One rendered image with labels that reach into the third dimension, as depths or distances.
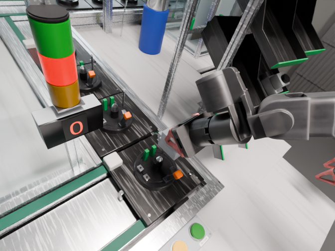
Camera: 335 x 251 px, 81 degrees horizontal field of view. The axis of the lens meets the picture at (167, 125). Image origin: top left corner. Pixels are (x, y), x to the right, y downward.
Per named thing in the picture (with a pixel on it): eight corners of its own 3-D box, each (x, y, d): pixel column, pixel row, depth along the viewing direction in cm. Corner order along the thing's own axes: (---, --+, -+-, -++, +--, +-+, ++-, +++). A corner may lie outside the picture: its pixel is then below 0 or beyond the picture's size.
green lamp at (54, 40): (80, 55, 30) (76, 22, 26) (44, 61, 27) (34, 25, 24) (66, 39, 32) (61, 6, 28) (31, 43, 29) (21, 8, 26)
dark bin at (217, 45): (263, 107, 63) (284, 98, 57) (236, 117, 57) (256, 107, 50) (229, 32, 67) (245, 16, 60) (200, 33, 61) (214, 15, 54)
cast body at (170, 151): (185, 152, 52) (191, 135, 47) (173, 161, 49) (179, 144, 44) (164, 132, 55) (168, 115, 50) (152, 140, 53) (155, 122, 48)
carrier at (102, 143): (157, 131, 78) (163, 109, 68) (100, 160, 64) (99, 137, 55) (123, 95, 87) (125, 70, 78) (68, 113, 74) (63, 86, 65)
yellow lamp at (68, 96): (85, 102, 37) (83, 82, 34) (57, 111, 35) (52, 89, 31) (73, 87, 39) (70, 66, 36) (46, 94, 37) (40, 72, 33)
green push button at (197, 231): (205, 233, 56) (208, 232, 55) (196, 243, 54) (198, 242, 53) (195, 221, 58) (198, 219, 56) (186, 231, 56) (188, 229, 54)
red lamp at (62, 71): (83, 81, 34) (80, 56, 30) (51, 89, 31) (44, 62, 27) (70, 65, 36) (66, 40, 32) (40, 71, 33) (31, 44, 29)
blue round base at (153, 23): (164, 53, 139) (174, 12, 119) (147, 57, 130) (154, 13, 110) (151, 42, 145) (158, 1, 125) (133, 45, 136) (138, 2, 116)
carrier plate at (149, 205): (202, 182, 67) (204, 179, 66) (146, 228, 54) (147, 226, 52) (159, 134, 77) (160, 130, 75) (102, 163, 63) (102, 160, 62)
